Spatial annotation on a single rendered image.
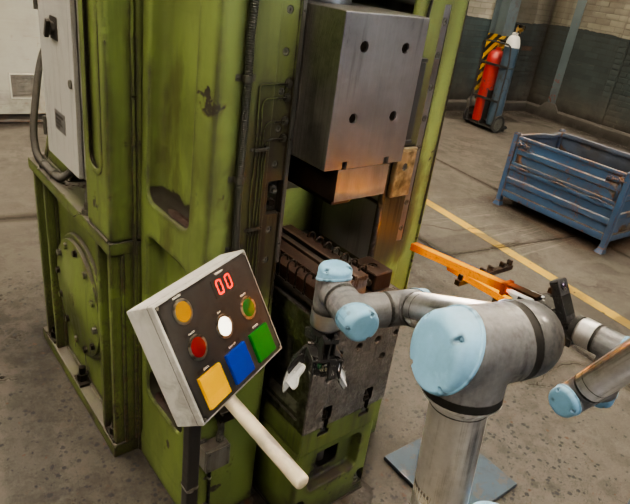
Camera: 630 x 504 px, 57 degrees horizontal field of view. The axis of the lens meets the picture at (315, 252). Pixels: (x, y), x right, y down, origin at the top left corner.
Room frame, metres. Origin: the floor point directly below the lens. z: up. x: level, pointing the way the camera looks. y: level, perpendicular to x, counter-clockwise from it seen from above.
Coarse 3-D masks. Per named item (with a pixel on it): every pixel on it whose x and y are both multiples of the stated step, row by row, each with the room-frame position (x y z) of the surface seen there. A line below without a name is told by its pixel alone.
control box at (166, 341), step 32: (224, 256) 1.26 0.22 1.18; (192, 288) 1.08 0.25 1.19; (224, 288) 1.15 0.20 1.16; (256, 288) 1.25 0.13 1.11; (160, 320) 0.97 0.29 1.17; (192, 320) 1.03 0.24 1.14; (256, 320) 1.19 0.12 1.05; (160, 352) 0.96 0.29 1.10; (224, 352) 1.06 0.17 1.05; (160, 384) 0.96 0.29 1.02; (192, 384) 0.95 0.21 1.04; (192, 416) 0.92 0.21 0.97
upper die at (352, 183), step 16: (288, 176) 1.66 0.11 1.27; (304, 176) 1.60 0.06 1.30; (320, 176) 1.55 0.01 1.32; (336, 176) 1.50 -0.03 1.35; (352, 176) 1.54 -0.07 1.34; (368, 176) 1.58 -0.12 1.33; (384, 176) 1.63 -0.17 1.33; (320, 192) 1.54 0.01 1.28; (336, 192) 1.50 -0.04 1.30; (352, 192) 1.55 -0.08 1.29; (368, 192) 1.59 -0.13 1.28
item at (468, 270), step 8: (416, 248) 1.66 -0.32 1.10; (424, 248) 1.64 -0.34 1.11; (432, 256) 1.61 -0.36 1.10; (440, 256) 1.59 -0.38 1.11; (448, 256) 1.60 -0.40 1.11; (448, 264) 1.56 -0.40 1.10; (456, 264) 1.54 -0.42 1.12; (464, 264) 1.54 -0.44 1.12; (464, 272) 1.52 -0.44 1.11; (472, 272) 1.50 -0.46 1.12; (480, 272) 1.49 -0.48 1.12; (480, 280) 1.48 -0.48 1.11; (488, 280) 1.46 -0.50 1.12; (496, 280) 1.45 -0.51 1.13; (504, 280) 1.45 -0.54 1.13; (512, 280) 1.44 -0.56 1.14; (496, 288) 1.44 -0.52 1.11; (504, 288) 1.41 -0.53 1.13; (512, 288) 1.40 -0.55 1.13; (520, 288) 1.40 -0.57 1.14; (528, 296) 1.37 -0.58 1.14; (536, 296) 1.36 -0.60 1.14
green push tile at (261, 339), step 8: (256, 328) 1.18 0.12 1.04; (264, 328) 1.19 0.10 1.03; (248, 336) 1.15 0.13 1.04; (256, 336) 1.16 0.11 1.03; (264, 336) 1.18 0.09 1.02; (256, 344) 1.14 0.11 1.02; (264, 344) 1.17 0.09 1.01; (272, 344) 1.19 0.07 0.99; (256, 352) 1.13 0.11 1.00; (264, 352) 1.15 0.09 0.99
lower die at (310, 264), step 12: (288, 228) 1.90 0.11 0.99; (288, 240) 1.79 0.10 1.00; (312, 240) 1.83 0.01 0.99; (288, 252) 1.72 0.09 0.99; (300, 252) 1.73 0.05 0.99; (324, 252) 1.75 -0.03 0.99; (276, 264) 1.67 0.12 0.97; (300, 264) 1.65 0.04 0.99; (312, 264) 1.65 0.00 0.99; (288, 276) 1.62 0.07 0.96; (300, 276) 1.58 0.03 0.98; (360, 276) 1.62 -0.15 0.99; (300, 288) 1.57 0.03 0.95; (312, 288) 1.53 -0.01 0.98; (360, 288) 1.62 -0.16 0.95; (312, 300) 1.52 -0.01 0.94
